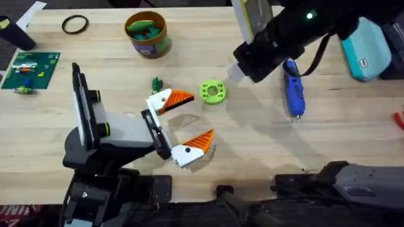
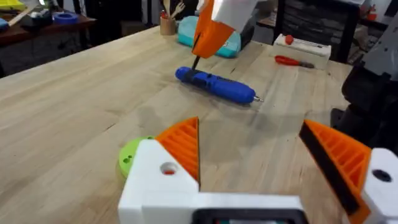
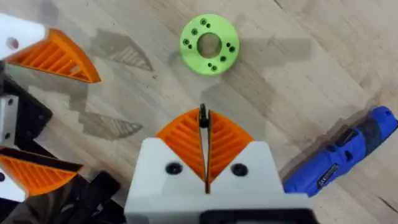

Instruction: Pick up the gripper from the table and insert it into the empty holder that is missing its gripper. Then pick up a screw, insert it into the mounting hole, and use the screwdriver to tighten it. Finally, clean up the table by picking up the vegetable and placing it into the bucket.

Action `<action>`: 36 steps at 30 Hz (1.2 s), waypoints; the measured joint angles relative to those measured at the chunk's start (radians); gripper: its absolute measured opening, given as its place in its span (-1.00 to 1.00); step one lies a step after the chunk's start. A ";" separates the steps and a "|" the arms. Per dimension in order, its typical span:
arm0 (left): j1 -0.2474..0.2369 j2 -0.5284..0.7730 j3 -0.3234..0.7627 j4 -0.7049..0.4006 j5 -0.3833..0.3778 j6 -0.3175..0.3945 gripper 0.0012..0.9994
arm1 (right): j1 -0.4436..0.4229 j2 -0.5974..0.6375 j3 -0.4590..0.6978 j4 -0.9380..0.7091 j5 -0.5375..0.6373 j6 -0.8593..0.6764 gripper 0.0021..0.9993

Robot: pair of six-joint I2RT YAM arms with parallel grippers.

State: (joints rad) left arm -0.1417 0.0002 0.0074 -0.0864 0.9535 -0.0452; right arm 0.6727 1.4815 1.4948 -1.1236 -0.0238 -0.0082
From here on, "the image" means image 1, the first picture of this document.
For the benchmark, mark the left wrist upright plate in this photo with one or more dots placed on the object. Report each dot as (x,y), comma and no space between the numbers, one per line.
(82,104)

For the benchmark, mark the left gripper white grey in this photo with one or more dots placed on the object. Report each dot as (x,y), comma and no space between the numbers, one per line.
(129,132)

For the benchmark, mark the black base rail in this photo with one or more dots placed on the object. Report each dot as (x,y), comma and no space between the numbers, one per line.
(202,217)

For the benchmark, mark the dark box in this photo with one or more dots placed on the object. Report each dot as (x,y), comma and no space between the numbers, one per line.
(396,47)

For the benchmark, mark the blue electric screwdriver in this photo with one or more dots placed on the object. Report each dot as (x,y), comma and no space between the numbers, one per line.
(294,91)

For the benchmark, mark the black cylinder with yellow label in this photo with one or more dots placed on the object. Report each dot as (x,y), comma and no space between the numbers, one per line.
(17,38)

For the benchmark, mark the teal zip case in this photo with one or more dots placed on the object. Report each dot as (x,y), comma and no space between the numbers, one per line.
(366,50)

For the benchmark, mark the right wrist upright plate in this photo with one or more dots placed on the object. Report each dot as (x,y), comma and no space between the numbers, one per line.
(255,17)

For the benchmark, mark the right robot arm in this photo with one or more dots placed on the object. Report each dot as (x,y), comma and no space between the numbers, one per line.
(363,186)

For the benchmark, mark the round tub with toys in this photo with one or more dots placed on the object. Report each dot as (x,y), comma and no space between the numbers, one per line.
(147,36)

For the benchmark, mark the green disc with holes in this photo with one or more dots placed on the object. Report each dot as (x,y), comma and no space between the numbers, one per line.
(212,91)

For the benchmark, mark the green board with blocks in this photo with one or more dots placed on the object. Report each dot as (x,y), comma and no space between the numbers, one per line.
(31,71)

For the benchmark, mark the green toy vegetable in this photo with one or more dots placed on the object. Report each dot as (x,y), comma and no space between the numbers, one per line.
(156,84)

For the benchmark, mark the white paper sheet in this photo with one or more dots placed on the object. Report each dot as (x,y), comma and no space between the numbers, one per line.
(31,14)

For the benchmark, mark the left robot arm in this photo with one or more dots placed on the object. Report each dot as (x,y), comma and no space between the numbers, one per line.
(94,192)

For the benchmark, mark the wrist upright plate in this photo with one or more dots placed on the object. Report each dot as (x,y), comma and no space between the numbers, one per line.
(82,104)
(255,17)

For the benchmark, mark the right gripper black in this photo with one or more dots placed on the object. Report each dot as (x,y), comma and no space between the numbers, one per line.
(265,60)

